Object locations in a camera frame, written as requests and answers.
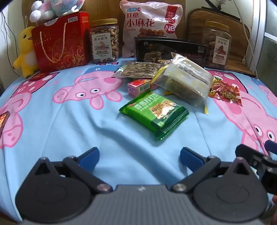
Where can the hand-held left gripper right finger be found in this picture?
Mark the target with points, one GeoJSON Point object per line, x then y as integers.
{"type": "Point", "coordinates": [190, 156]}

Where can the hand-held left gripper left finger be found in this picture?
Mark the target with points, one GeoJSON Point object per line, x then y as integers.
{"type": "Point", "coordinates": [89, 156]}

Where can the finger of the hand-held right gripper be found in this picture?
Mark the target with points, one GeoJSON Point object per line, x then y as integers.
{"type": "Point", "coordinates": [248, 153]}
{"type": "Point", "coordinates": [271, 147]}

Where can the green cracker packet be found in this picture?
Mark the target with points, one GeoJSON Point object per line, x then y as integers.
{"type": "Point", "coordinates": [151, 112]}

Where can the printed blue blanket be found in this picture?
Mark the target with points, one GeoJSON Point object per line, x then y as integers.
{"type": "Point", "coordinates": [65, 129]}

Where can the red candy packet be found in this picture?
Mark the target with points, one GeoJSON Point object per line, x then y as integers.
{"type": "Point", "coordinates": [227, 93]}

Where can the clear bag of pastries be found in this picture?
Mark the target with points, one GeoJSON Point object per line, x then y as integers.
{"type": "Point", "coordinates": [186, 80]}

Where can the small pink box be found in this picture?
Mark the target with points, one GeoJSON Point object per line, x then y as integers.
{"type": "Point", "coordinates": [138, 86]}

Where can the red patterned packet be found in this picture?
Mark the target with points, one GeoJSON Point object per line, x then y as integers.
{"type": "Point", "coordinates": [3, 121]}

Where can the small red packet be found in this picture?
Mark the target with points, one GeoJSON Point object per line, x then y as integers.
{"type": "Point", "coordinates": [39, 76]}

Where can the brown woven mat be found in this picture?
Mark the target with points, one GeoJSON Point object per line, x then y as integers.
{"type": "Point", "coordinates": [238, 54]}

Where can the brown seed packet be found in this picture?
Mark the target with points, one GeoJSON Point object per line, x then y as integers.
{"type": "Point", "coordinates": [138, 70]}

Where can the pecan jar with gold lid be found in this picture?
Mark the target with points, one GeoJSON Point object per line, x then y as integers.
{"type": "Point", "coordinates": [218, 49]}

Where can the red gift bag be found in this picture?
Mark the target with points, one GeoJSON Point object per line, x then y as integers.
{"type": "Point", "coordinates": [65, 47]}

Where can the cashew jar with gold lid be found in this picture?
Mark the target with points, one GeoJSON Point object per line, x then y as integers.
{"type": "Point", "coordinates": [103, 43]}

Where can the black printed box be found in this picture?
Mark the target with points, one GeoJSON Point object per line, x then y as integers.
{"type": "Point", "coordinates": [155, 47]}

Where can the yellow duck plush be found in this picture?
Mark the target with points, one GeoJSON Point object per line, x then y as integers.
{"type": "Point", "coordinates": [26, 56]}

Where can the pink snack bag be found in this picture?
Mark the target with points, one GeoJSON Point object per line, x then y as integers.
{"type": "Point", "coordinates": [151, 23]}

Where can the wooden headboard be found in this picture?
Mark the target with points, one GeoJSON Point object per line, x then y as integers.
{"type": "Point", "coordinates": [103, 10]}

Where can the pastel plush toy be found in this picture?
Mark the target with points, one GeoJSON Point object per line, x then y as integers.
{"type": "Point", "coordinates": [43, 13]}

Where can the window frame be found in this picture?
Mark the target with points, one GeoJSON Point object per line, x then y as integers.
{"type": "Point", "coordinates": [268, 49]}

